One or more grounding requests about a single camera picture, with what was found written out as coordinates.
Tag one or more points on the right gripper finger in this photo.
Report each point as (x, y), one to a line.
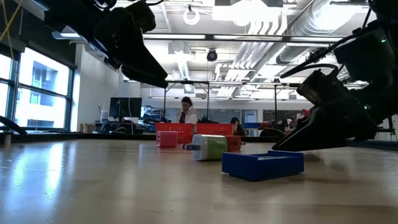
(303, 122)
(320, 133)

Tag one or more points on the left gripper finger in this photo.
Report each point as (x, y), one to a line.
(146, 73)

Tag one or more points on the blue rectangular box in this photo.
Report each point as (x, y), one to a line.
(261, 168)

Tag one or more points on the pink wall charger cube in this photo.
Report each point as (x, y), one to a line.
(166, 139)

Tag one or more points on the dark red wall charger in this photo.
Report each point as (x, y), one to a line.
(233, 143)

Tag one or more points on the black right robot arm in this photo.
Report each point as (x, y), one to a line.
(373, 59)

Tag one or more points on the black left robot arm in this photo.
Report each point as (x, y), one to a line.
(71, 15)

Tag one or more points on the black computer monitor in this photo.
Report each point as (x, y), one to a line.
(124, 107)

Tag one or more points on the person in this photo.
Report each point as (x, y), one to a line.
(237, 124)
(186, 115)

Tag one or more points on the white container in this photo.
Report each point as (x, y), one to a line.
(104, 115)

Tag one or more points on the red plastic basket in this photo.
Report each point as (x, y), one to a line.
(183, 129)
(216, 129)

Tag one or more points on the brown cardboard boxes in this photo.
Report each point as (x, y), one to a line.
(86, 128)

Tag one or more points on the large window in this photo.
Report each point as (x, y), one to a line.
(43, 77)

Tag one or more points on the long ceiling light strip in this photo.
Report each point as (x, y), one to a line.
(248, 38)

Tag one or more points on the small grey cylinder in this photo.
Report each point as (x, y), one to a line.
(7, 140)

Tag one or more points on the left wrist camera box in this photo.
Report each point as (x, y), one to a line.
(141, 17)

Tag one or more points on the black metal gantry frame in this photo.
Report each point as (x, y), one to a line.
(275, 105)

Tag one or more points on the black ceiling dome camera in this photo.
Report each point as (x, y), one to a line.
(212, 55)

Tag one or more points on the green and white wall charger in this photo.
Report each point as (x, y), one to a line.
(214, 147)

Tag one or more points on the silver ventilation duct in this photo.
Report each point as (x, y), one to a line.
(311, 25)

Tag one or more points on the black aluminium table frame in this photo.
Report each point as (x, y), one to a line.
(62, 136)

